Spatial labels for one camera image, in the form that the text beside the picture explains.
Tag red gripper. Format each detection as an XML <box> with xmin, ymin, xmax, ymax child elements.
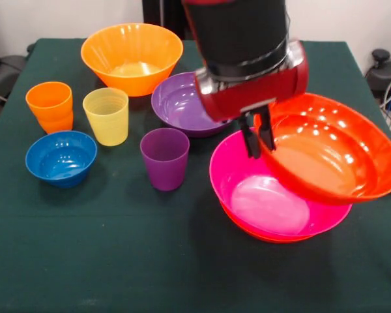
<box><xmin>194</xmin><ymin>39</ymin><xmax>310</xmax><ymax>160</ymax></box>

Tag large pink plastic bowl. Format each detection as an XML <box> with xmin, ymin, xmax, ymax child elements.
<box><xmin>209</xmin><ymin>128</ymin><xmax>353</xmax><ymax>237</ymax></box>

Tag red plastic bowl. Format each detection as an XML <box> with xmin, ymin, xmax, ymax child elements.
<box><xmin>253</xmin><ymin>92</ymin><xmax>391</xmax><ymax>206</ymax></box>
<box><xmin>220</xmin><ymin>200</ymin><xmax>317</xmax><ymax>244</ymax></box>

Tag purple plastic cup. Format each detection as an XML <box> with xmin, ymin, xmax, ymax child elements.
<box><xmin>139</xmin><ymin>127</ymin><xmax>191</xmax><ymax>192</ymax></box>

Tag purple plastic bowl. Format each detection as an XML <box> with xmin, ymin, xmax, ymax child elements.
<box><xmin>151</xmin><ymin>71</ymin><xmax>233</xmax><ymax>138</ymax></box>

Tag yellow plastic cup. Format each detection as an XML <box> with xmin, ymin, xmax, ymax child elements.
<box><xmin>82</xmin><ymin>87</ymin><xmax>130</xmax><ymax>147</ymax></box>

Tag large orange plastic bowl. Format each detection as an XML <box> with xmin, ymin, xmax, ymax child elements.
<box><xmin>80</xmin><ymin>22</ymin><xmax>184</xmax><ymax>98</ymax></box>

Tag dark green table cloth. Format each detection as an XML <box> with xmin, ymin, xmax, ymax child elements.
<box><xmin>0</xmin><ymin>38</ymin><xmax>391</xmax><ymax>313</ymax></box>

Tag small blue plastic bowl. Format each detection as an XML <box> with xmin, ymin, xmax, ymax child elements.
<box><xmin>25</xmin><ymin>130</ymin><xmax>98</xmax><ymax>188</ymax></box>

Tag orange plastic cup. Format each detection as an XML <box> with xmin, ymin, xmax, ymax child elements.
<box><xmin>35</xmin><ymin>110</ymin><xmax>74</xmax><ymax>135</ymax></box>
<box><xmin>25</xmin><ymin>81</ymin><xmax>74</xmax><ymax>122</ymax></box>

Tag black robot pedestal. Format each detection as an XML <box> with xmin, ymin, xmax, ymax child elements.
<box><xmin>142</xmin><ymin>0</ymin><xmax>196</xmax><ymax>42</ymax></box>

